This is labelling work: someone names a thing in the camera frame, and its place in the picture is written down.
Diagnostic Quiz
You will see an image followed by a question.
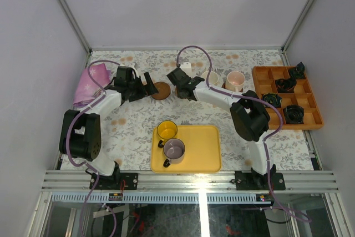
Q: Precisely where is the brown wooden coaster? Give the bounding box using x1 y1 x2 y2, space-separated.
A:
222 82 243 92
151 82 171 100

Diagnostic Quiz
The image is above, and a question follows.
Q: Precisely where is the white mug green handle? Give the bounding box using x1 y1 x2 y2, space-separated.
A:
201 70 219 85

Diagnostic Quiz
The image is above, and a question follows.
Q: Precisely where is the yellow glass mug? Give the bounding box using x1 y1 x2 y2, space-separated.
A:
157 120 178 148

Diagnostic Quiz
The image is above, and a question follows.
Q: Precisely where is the pink ceramic mug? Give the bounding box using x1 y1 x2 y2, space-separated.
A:
225 71 245 92

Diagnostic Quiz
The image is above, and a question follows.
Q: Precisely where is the purple ceramic mug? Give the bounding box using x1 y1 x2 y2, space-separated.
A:
163 139 186 168

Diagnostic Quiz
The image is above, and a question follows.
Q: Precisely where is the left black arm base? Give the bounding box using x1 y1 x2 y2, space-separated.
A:
89 163 139 190

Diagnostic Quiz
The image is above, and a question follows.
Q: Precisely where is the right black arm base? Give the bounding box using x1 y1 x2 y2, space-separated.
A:
230 164 286 191

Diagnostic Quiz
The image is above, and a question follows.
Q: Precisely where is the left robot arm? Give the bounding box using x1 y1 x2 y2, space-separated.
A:
59 63 158 190

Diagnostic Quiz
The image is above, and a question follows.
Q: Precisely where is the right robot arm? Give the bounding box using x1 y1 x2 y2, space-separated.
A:
167 67 273 190

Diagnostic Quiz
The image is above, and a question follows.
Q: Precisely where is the purple snowflake cloth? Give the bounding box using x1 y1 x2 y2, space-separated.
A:
73 63 111 107

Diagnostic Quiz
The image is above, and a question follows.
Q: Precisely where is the yellow plastic tray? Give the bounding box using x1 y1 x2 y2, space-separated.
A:
150 125 221 174

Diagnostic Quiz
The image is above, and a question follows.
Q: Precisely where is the black bundle centre compartment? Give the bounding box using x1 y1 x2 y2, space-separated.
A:
262 93 282 108

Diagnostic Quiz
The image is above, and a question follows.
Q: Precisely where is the black bundle compartment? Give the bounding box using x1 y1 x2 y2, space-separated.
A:
283 105 305 124
262 93 282 108
288 62 306 79
275 78 297 93

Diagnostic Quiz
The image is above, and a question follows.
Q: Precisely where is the black bundle middle compartment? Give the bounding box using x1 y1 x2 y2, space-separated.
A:
275 78 297 93

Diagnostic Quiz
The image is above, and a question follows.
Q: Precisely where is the orange compartment organizer tray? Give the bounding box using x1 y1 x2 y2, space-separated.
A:
251 65 324 131

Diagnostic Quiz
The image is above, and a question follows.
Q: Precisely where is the black bundle lower compartment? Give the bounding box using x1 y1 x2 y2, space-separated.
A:
283 105 305 124

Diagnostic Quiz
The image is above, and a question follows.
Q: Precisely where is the black bundle top compartment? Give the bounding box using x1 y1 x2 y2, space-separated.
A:
288 62 306 79

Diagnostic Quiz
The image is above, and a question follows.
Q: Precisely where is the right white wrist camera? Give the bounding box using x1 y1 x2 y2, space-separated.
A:
180 62 192 77

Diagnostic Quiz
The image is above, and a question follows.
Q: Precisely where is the aluminium front rail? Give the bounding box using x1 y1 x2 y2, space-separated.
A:
41 170 339 193

